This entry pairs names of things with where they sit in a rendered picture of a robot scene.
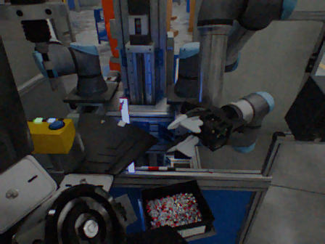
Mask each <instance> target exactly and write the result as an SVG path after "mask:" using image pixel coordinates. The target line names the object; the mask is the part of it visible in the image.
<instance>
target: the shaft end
mask: <svg viewBox="0 0 325 244"><path fill-rule="evenodd" d="M83 229H84V234H85V235H86V236H87V237H94V236H95V235H96V234H97V232H98V225H97V224H96V222H95V221H93V220H91V219H90V220H88V221H86V223H85V224H84V228H83Z"/></svg>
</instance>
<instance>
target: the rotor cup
mask: <svg viewBox="0 0 325 244"><path fill-rule="evenodd" d="M90 219H91V220H93V221H95V222H96V224H97V225H98V232H97V234H96V235H95V236H94V237H87V236H86V235H85V234H84V229H83V228H84V224H85V223H86V221H88V220H90ZM15 242H18V244H126V225H125V219H124V218H123V213H122V212H121V209H120V207H119V205H118V204H117V202H116V201H115V199H114V198H113V196H111V194H110V193H108V192H107V191H106V190H103V188H101V187H99V186H96V185H94V184H76V185H73V186H72V187H68V188H67V189H64V190H63V191H61V192H60V193H59V194H58V195H56V197H54V198H52V199H51V200H50V201H48V202H47V203H45V204H44V205H43V206H42V204H40V205H39V206H37V207H36V208H34V209H33V210H32V211H31V212H29V213H28V214H27V215H26V216H24V217H23V218H22V219H21V220H19V221H18V222H17V223H15V225H12V227H10V228H9V229H8V230H7V231H5V232H4V233H2V235H0V244H13V243H15Z"/></svg>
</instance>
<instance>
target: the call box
mask: <svg viewBox="0 0 325 244"><path fill-rule="evenodd" d="M42 120H43V118H42ZM42 120H41V121H42ZM41 121H40V122H35V121H33V122H31V121H28V127H29V129H30V135H31V136H32V139H33V145H34V147H35V150H34V151H33V152H32V153H47V154H67V153H68V151H70V148H71V147H72V144H73V141H74V136H75V133H76V131H75V127H74V123H73V120H72V119H64V121H63V122H62V123H63V125H62V127H59V128H57V129H52V128H51V126H50V124H51V123H52V122H48V121H47V122H41Z"/></svg>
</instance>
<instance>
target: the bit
mask: <svg viewBox="0 0 325 244"><path fill-rule="evenodd" d="M41 56H42V58H43V60H42V61H41V62H42V64H43V68H44V70H46V72H47V76H48V77H49V82H50V84H51V86H52V91H53V92H58V91H59V90H58V88H57V83H56V81H55V77H54V74H53V70H52V69H53V63H52V61H51V60H49V56H48V54H47V53H42V54H41Z"/></svg>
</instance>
